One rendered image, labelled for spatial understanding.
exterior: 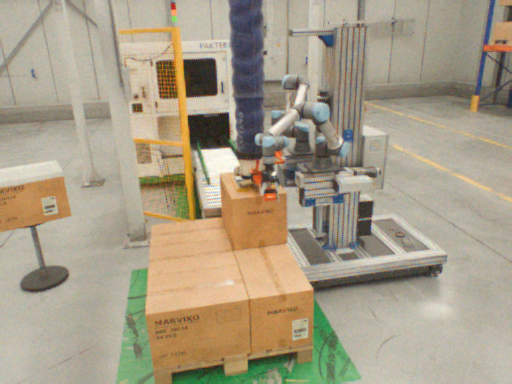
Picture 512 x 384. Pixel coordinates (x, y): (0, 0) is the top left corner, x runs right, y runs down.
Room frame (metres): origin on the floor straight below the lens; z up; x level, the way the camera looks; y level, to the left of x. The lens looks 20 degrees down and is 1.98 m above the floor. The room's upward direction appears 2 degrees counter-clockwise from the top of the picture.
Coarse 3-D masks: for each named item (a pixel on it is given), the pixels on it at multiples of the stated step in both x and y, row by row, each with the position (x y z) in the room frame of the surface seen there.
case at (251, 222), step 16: (224, 176) 3.08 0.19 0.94; (224, 192) 2.92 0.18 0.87; (240, 192) 2.70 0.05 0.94; (256, 192) 2.69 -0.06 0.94; (224, 208) 2.98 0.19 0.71; (240, 208) 2.59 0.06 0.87; (256, 208) 2.61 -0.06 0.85; (272, 208) 2.63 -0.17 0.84; (240, 224) 2.59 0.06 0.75; (256, 224) 2.61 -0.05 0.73; (272, 224) 2.63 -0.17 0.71; (240, 240) 2.59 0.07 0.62; (256, 240) 2.61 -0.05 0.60; (272, 240) 2.63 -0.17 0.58
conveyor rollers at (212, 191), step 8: (208, 152) 5.33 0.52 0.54; (216, 152) 5.27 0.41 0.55; (224, 152) 5.28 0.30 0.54; (232, 152) 5.29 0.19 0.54; (208, 160) 4.90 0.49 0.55; (216, 160) 4.90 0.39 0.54; (224, 160) 4.92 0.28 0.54; (232, 160) 4.86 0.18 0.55; (200, 168) 4.60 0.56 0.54; (208, 168) 4.61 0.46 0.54; (216, 168) 4.56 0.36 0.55; (224, 168) 4.56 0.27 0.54; (232, 168) 4.57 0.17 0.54; (216, 176) 4.27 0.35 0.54; (216, 184) 4.00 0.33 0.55; (208, 192) 3.80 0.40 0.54; (216, 192) 3.78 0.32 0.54; (208, 200) 3.58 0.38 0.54; (216, 200) 3.55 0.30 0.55
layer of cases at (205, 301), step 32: (160, 224) 3.07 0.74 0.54; (192, 224) 3.04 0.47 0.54; (224, 224) 3.03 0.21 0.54; (160, 256) 2.53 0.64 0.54; (192, 256) 2.51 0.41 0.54; (224, 256) 2.50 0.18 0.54; (256, 256) 2.48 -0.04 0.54; (288, 256) 2.47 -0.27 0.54; (160, 288) 2.13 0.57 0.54; (192, 288) 2.12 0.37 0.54; (224, 288) 2.11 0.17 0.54; (256, 288) 2.10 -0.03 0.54; (288, 288) 2.09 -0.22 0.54; (160, 320) 1.90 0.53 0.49; (192, 320) 1.93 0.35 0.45; (224, 320) 1.97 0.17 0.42; (256, 320) 2.00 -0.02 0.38; (288, 320) 2.04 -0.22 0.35; (160, 352) 1.90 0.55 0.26; (192, 352) 1.93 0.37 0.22; (224, 352) 1.96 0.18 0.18
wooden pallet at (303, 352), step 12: (276, 348) 2.02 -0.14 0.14; (288, 348) 2.05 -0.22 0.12; (300, 348) 2.05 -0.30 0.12; (312, 348) 2.06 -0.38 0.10; (216, 360) 1.95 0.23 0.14; (228, 360) 1.97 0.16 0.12; (240, 360) 1.98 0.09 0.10; (300, 360) 2.05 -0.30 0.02; (156, 372) 1.89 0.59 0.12; (168, 372) 1.90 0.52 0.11; (228, 372) 1.96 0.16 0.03; (240, 372) 1.98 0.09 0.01
